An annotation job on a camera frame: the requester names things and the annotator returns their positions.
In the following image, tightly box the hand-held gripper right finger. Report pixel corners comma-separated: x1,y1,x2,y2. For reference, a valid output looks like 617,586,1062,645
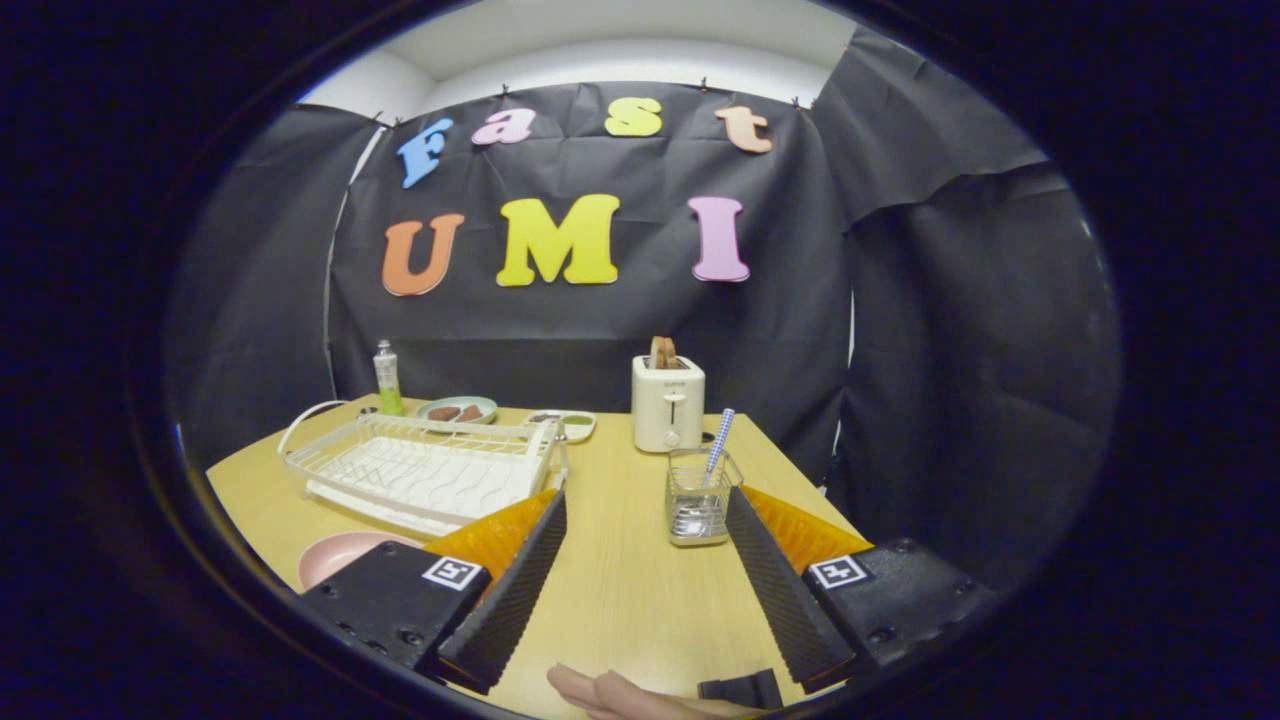
725,486,1001,693

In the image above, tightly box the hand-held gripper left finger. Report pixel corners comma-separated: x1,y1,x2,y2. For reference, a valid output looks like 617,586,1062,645
300,488,569,696

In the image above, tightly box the metal wire basket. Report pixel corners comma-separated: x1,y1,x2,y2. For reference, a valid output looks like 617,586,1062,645
665,448,745,547

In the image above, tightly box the white wire dish rack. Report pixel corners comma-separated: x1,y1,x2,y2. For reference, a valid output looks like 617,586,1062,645
277,400,569,539

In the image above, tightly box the pink plate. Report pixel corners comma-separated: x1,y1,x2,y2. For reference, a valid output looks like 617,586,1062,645
297,531,426,593

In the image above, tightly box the blue checked handle spoon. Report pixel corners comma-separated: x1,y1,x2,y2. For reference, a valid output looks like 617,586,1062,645
700,408,736,491

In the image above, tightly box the small white dish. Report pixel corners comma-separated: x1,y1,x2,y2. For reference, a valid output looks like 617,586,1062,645
525,408,598,444

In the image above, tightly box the pale green plate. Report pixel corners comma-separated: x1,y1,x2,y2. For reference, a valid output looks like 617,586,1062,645
416,396,499,425

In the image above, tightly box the white toaster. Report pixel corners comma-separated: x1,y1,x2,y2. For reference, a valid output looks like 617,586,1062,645
631,355,706,453

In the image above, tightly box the green liquid soap bottle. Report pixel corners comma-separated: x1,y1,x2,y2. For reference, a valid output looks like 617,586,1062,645
373,339,406,418

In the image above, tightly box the black backdrop cloth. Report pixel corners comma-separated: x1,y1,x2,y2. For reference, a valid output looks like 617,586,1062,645
165,25,1121,591

